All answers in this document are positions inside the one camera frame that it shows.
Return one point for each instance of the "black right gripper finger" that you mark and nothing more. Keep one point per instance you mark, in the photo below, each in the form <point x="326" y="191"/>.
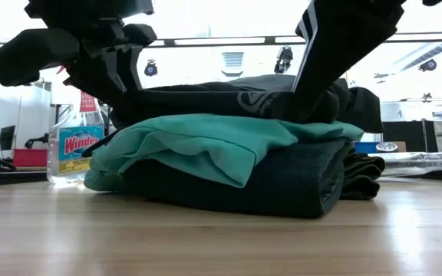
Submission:
<point x="309" y="57"/>
<point x="332" y="76"/>

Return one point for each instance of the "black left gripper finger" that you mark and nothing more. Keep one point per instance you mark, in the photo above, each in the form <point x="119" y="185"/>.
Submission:
<point x="129" y="69"/>
<point x="98" y="84"/>

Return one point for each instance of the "black garment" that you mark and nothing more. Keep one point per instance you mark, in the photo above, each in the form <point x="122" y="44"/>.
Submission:
<point x="205" y="101"/>

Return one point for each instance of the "turquoise shorts white mesh lining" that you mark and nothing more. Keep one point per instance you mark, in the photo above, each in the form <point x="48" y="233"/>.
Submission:
<point x="205" y="145"/>

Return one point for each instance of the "dark blue denim jeans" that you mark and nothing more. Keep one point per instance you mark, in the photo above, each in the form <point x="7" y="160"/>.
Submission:
<point x="282" y="188"/>

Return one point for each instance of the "black bin clear lid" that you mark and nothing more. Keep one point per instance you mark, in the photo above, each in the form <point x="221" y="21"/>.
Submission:
<point x="386" y="146"/>

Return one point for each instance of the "small red bin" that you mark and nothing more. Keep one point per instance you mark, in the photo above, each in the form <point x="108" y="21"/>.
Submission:
<point x="29" y="158"/>

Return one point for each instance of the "black ceiling spotlight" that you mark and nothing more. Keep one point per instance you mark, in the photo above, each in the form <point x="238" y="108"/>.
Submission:
<point x="428" y="65"/>
<point x="151" y="69"/>
<point x="283" y="59"/>

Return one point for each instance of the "Windex spray bottle red trigger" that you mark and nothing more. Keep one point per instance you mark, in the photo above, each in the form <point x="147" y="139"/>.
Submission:
<point x="75" y="149"/>

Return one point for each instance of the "blue box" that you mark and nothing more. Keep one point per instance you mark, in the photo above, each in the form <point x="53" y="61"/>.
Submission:
<point x="365" y="147"/>

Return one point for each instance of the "black computer monitor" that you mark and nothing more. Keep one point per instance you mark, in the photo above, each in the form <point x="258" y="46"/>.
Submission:
<point x="7" y="138"/>

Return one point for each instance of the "black overhead light bar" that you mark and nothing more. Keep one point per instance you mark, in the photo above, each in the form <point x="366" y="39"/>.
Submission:
<point x="221" y="40"/>

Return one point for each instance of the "black partition panel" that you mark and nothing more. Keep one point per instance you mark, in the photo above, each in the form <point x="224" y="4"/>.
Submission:
<point x="405" y="136"/>

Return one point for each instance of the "clear spray bottle green nozzle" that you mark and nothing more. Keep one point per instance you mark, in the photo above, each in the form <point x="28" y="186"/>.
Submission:
<point x="416" y="163"/>

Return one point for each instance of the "black aluminium table frame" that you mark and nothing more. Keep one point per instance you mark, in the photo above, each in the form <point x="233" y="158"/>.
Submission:
<point x="6" y="177"/>

